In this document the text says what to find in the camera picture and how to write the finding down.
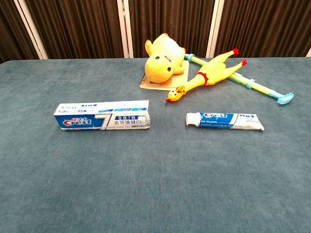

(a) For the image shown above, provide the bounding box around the blue white toothpaste box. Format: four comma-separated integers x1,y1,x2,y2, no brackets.
53,100,151,132

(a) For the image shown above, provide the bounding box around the blue white toothpaste tube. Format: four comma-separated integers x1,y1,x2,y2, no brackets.
186,112,265,132

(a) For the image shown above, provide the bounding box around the tan spiral notebook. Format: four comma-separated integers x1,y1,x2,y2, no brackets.
138,60,190,92

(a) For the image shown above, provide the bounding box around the yellow plush duck toy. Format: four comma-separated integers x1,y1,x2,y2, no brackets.
144,33,187,84

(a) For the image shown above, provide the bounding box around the blue felt table cover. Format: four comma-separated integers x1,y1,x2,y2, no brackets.
0,57,311,233

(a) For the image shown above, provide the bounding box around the yellow rubber chicken toy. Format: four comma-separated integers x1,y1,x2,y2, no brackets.
166,48,248,102

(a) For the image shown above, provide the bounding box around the blue green yellow toy stick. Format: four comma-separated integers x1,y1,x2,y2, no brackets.
184,53,294,105

